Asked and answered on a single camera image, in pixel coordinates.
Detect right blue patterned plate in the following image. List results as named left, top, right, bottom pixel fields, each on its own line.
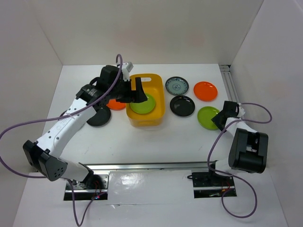
left=165, top=77, right=189, bottom=96

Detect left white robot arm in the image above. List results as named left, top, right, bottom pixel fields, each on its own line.
left=23, top=62, right=147, bottom=189

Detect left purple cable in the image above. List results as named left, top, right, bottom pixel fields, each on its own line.
left=0, top=53, right=124, bottom=227

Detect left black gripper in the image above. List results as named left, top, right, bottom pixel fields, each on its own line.
left=108, top=77, right=147, bottom=103

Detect yellow plastic bin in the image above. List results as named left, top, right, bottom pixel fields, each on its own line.
left=126, top=73, right=165, bottom=127

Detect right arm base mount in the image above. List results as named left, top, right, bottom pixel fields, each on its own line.
left=187, top=172, right=237, bottom=199

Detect green plate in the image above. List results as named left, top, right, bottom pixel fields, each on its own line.
left=130, top=93, right=156, bottom=114
left=197, top=106, right=220, bottom=131

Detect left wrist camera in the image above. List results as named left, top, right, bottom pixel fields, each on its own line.
left=122, top=61, right=134, bottom=81

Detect orange plate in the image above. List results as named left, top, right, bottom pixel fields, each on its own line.
left=193, top=81, right=218, bottom=102
left=107, top=99, right=126, bottom=111

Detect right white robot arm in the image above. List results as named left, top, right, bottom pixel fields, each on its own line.
left=206, top=101, right=272, bottom=185

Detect left black plate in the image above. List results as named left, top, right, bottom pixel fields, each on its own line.
left=87, top=106, right=111, bottom=127

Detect left base thin wires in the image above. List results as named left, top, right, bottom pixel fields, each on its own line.
left=68, top=179, right=105, bottom=198

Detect black plate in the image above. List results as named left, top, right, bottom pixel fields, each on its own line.
left=87, top=106, right=111, bottom=127
left=169, top=95, right=196, bottom=117

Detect purple cable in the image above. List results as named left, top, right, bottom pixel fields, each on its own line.
left=0, top=53, right=124, bottom=227
left=207, top=103, right=273, bottom=218

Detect aluminium front rail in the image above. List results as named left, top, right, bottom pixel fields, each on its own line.
left=86, top=162, right=208, bottom=172

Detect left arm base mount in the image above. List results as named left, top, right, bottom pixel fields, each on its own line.
left=63, top=172, right=109, bottom=201

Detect right black plate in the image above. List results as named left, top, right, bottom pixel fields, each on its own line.
left=169, top=95, right=196, bottom=117

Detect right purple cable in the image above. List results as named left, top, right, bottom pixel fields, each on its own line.
left=207, top=103, right=273, bottom=218

